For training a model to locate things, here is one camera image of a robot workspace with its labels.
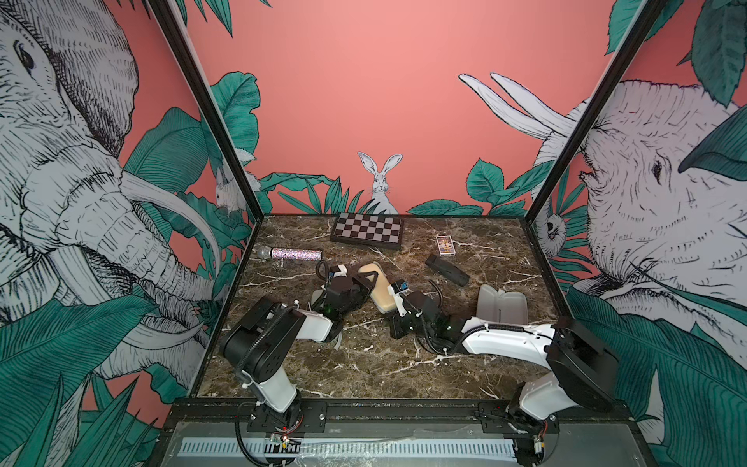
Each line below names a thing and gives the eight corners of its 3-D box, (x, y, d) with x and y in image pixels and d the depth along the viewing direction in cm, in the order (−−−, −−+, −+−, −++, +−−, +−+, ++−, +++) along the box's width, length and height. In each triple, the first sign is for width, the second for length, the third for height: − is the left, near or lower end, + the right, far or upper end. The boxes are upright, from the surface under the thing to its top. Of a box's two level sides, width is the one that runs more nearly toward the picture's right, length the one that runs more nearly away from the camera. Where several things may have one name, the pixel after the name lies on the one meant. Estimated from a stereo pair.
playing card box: (439, 255, 111) (440, 251, 109) (437, 238, 117) (438, 234, 115) (454, 255, 111) (455, 251, 109) (451, 238, 117) (452, 234, 115)
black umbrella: (423, 264, 108) (424, 259, 106) (430, 256, 111) (432, 251, 108) (464, 289, 101) (466, 284, 99) (470, 279, 104) (472, 274, 102)
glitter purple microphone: (261, 260, 108) (258, 254, 105) (265, 253, 111) (261, 246, 107) (321, 263, 108) (319, 257, 104) (323, 255, 110) (321, 249, 107)
